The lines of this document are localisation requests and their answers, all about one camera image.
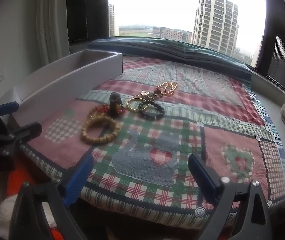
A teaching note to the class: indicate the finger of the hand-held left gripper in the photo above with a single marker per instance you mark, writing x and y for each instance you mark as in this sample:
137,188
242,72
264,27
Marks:
7,108
28,131

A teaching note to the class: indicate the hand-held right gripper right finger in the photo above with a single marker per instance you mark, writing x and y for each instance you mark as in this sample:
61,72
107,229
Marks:
202,177

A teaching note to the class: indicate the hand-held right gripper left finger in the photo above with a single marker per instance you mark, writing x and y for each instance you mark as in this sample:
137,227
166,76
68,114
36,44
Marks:
78,180

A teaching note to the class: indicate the white foam board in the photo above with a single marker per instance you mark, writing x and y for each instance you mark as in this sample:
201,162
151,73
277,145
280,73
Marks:
57,90

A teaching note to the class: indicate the gold bangle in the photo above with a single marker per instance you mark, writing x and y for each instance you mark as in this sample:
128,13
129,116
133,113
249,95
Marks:
130,107

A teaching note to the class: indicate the checkered patchwork blanket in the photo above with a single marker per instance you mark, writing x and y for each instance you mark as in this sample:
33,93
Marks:
157,135

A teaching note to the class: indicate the white curtain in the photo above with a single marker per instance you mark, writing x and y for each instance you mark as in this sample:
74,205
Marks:
52,17

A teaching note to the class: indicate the green striped cushion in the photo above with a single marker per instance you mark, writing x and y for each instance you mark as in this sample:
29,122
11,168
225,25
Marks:
170,47

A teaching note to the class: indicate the window vent grille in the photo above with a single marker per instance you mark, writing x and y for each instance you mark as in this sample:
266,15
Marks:
282,60

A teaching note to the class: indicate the tall apartment building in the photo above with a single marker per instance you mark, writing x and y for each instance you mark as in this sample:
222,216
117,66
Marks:
215,22

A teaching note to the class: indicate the white wall socket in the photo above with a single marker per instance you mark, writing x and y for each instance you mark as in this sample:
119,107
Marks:
0,77

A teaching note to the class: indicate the dark window frame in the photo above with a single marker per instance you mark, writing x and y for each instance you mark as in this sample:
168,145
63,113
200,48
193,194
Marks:
87,10

